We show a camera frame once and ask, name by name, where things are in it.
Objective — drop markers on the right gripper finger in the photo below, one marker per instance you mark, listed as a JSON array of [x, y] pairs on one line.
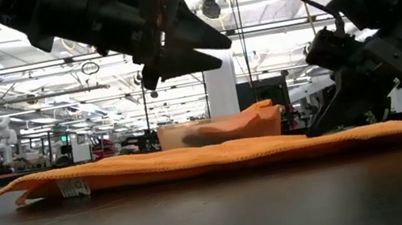
[[371, 100], [340, 101]]

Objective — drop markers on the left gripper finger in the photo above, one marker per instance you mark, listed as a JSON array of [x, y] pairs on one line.
[[188, 63], [200, 35]]

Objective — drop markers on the tan plastic basket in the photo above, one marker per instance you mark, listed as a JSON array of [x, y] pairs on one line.
[[172, 137]]

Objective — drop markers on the orange microfiber towel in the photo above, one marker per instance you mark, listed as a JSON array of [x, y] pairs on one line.
[[212, 155], [251, 120]]

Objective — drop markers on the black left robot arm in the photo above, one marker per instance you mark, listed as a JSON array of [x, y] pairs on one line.
[[45, 16]]

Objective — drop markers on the potted succulent plant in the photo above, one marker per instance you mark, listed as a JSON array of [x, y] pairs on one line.
[[386, 108]]

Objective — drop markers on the white round column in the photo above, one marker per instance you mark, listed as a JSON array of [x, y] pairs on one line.
[[221, 84]]

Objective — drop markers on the long ceiling light bar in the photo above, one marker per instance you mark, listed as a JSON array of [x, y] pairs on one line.
[[272, 25]]

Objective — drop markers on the red machine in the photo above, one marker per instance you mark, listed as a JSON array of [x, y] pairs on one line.
[[103, 149]]

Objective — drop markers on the white cabinet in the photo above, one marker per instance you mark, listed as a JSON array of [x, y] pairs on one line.
[[80, 147]]

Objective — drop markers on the black metal frame stand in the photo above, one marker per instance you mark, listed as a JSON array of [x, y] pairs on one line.
[[145, 109]]

